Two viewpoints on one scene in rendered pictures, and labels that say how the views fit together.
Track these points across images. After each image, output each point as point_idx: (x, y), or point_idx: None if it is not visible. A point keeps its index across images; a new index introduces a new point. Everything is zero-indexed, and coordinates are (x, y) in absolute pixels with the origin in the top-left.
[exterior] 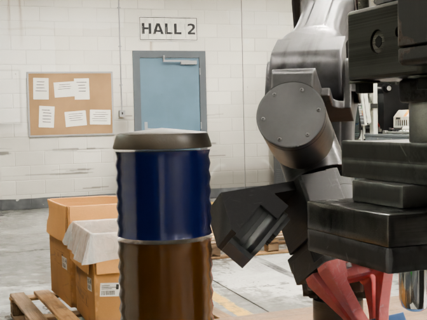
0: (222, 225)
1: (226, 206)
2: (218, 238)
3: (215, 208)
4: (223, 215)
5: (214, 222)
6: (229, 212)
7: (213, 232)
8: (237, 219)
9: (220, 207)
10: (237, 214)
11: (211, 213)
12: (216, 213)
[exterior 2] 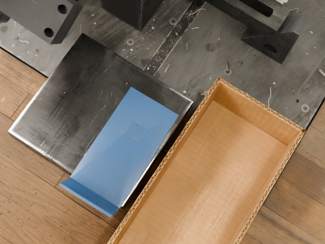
0: (72, 20)
1: (76, 4)
2: (65, 35)
3: (64, 24)
4: (75, 12)
5: (60, 35)
6: (77, 4)
7: (57, 43)
8: (74, 1)
9: (71, 13)
10: (72, 0)
11: (56, 36)
12: (65, 24)
